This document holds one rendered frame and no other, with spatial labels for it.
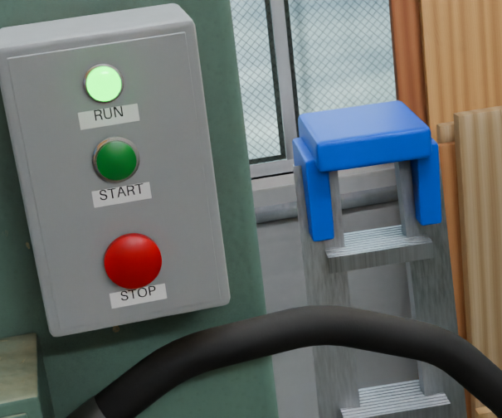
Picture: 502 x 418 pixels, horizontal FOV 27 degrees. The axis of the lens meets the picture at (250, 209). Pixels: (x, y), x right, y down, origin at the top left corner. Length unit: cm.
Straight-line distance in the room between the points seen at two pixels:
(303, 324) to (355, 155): 80
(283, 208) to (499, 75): 51
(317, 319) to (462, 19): 141
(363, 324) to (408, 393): 97
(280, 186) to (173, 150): 160
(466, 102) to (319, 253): 63
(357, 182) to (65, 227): 165
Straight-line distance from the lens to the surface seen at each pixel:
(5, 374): 59
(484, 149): 191
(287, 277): 221
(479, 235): 195
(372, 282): 226
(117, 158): 53
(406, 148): 141
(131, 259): 54
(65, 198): 54
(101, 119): 53
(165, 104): 53
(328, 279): 149
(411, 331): 64
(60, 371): 65
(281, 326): 61
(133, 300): 56
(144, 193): 54
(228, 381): 67
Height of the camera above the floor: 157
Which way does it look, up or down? 20 degrees down
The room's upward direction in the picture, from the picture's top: 7 degrees counter-clockwise
